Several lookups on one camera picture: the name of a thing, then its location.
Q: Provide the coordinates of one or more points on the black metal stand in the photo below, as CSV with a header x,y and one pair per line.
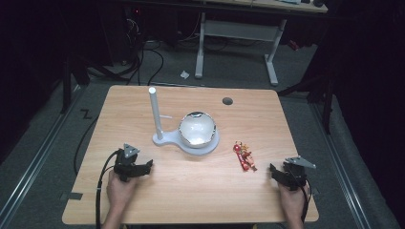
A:
x,y
67,86
327,105

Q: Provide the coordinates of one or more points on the black tape patch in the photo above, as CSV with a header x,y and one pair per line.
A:
x,y
75,196

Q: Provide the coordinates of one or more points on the person's left hand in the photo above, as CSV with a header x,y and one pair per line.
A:
x,y
118,191

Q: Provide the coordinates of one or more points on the white bowl with silver rim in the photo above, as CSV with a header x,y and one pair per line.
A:
x,y
197,129

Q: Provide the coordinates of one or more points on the white paper scrap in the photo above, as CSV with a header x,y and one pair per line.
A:
x,y
184,74

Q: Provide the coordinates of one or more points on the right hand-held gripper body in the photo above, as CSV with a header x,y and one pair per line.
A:
x,y
295,173

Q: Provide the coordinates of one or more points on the person's right hand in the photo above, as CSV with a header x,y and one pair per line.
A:
x,y
291,200

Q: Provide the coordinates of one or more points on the red candy packet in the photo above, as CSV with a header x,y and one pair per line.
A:
x,y
245,158

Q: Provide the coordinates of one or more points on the metal floor rail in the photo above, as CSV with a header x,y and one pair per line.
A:
x,y
35,152
342,168

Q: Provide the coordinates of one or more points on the small red thing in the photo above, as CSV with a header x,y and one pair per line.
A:
x,y
293,45

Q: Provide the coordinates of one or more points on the white stand with pole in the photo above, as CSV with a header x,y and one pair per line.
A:
x,y
156,111

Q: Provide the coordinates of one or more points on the white-framed desk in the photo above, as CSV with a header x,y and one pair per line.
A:
x,y
238,30

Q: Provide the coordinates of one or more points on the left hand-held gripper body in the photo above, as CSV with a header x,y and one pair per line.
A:
x,y
125,163

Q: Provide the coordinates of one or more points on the dark round table grommet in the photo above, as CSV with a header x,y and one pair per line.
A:
x,y
227,101

